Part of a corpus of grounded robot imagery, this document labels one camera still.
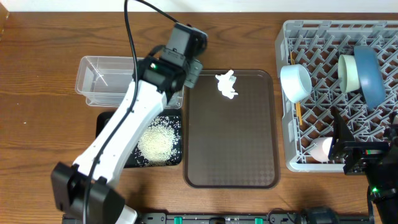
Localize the pink small cup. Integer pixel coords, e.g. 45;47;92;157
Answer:
309;137;333;162

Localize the wooden chopstick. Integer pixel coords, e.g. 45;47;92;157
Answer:
290;51;303;126

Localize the mint green small bowl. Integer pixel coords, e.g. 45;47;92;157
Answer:
338;55;361;93

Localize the dark blue large bowl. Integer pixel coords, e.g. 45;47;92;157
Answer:
354;45;386;109

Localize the light blue rice bowl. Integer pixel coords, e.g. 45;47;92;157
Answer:
280;64;312;103

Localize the white tissue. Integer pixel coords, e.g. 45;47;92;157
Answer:
215;70;238;100

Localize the pile of white rice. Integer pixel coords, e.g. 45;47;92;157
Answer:
133;115;182;167

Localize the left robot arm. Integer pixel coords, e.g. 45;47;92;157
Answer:
51;22;208;223

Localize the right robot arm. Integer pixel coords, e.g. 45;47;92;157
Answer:
328;110;397;223

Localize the grey dishwasher rack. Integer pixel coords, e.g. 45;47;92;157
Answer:
275;20;397;172

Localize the brown serving tray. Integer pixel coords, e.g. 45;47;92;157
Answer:
183;70;280;189

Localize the black plastic tray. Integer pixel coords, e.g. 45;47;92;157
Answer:
95;109;184;169

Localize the clear plastic bin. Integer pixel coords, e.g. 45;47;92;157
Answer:
75;55;184;106

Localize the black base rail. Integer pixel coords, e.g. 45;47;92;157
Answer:
134;207;375;224

